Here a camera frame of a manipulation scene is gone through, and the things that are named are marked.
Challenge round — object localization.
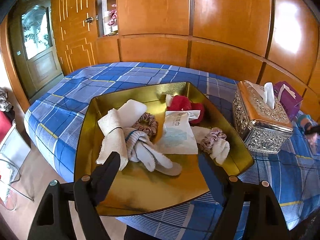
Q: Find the cream towel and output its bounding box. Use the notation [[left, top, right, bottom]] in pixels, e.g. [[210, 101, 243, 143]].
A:
[[96, 108, 129, 171]]

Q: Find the white foam block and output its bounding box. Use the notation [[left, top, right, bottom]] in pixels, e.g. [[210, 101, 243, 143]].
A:
[[117, 99, 148, 128]]

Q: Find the beige satin scrunchie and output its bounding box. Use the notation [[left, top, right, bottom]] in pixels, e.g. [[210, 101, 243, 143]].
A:
[[132, 112, 158, 138]]

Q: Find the blue teddy bear pink dress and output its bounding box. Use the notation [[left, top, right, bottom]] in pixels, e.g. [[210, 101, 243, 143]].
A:
[[297, 114, 319, 146]]

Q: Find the pink satin scrunchie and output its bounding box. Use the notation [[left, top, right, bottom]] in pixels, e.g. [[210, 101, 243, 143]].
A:
[[200, 127, 227, 153]]

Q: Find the striped white socks bundle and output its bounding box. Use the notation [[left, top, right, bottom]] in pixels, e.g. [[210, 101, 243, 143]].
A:
[[124, 127, 182, 176]]

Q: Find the gold metal tray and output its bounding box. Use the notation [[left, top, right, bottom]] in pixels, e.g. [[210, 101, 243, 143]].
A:
[[74, 82, 253, 217]]

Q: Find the white paper packet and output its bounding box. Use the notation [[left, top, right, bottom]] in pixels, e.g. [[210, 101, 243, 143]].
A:
[[156, 110, 201, 155]]

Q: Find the silver embossed tissue box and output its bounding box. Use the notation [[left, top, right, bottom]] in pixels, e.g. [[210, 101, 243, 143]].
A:
[[233, 81, 293, 154]]

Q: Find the blue plaid bed sheet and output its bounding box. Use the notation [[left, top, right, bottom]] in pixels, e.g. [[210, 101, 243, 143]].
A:
[[24, 62, 319, 239]]

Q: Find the red plush item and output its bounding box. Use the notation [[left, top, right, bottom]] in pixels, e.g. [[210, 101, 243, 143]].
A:
[[165, 94, 204, 124]]

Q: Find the white side table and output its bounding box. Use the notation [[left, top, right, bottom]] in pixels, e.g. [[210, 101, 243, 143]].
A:
[[1, 121, 31, 182]]

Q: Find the white tissue sheet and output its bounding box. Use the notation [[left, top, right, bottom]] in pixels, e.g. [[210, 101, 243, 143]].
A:
[[246, 81, 276, 110]]

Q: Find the purple snack box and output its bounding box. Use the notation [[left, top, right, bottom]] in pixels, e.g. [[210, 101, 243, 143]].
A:
[[273, 81, 303, 121]]

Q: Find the silver door knob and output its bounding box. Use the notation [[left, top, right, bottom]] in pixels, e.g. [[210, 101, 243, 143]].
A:
[[85, 17, 94, 24]]

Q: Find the wooden door with glass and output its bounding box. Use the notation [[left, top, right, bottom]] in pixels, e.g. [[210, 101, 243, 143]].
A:
[[8, 0, 63, 102]]

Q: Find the wooden headboard panel wall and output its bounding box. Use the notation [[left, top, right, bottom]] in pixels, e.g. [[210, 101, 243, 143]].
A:
[[51, 0, 319, 120]]

